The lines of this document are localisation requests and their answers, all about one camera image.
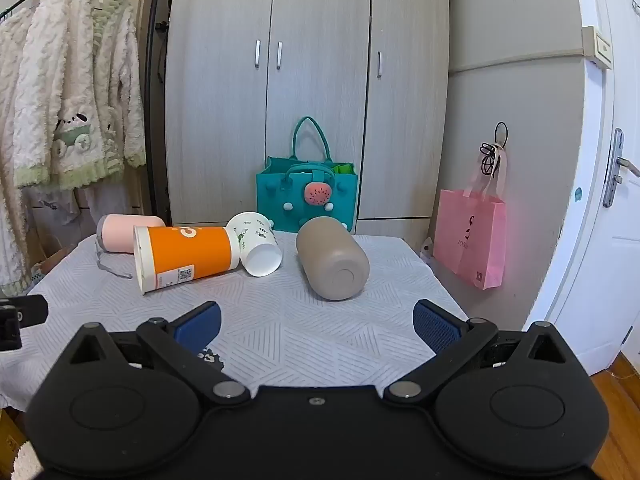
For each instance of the grey wooden wardrobe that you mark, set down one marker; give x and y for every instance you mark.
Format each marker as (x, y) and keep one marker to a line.
(220, 110)

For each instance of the pink shopping bag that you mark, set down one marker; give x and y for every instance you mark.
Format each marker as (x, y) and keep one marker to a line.
(470, 240)

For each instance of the grey hanging pants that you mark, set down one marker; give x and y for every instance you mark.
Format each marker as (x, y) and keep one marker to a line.
(105, 200)

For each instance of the white cup with green print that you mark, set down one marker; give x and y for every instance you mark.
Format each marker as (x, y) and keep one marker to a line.
(260, 255)

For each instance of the white door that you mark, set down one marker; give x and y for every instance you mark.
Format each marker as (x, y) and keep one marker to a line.
(615, 270)

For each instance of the taupe bottle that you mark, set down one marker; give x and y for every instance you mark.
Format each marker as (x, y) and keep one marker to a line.
(330, 260)

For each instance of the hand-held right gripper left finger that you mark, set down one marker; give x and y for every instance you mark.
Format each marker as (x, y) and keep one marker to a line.
(199, 326)

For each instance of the fluffy white robe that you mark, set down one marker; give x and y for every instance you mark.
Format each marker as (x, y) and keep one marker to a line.
(10, 135)

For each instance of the orange paper cup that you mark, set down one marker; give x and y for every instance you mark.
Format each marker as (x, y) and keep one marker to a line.
(192, 255)

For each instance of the cream wall switch box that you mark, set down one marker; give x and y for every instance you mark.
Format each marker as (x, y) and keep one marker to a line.
(600, 46)

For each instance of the teal felt tote bag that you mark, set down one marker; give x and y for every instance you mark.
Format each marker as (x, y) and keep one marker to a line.
(280, 195)

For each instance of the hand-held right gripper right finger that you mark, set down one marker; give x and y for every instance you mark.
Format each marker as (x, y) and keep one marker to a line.
(438, 329)

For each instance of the cardboard box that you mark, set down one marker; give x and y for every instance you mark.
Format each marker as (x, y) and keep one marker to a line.
(9, 435)

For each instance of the small teal sticker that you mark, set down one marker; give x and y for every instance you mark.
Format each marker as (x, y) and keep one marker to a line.
(578, 194)

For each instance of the fluffy white green-trimmed cardigan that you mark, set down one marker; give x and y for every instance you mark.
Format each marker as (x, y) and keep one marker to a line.
(75, 70)

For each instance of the white fluffy cloth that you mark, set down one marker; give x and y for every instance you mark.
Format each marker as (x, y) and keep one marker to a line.
(25, 462)

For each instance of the small white object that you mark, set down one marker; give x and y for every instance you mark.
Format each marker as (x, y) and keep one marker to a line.
(426, 249)

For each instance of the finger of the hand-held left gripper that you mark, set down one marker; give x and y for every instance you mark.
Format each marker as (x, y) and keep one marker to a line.
(25, 309)

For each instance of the white patterned tablecloth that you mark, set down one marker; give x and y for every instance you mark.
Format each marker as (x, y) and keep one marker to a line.
(300, 335)

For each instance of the black standing frame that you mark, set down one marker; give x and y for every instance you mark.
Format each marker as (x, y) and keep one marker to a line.
(160, 110)

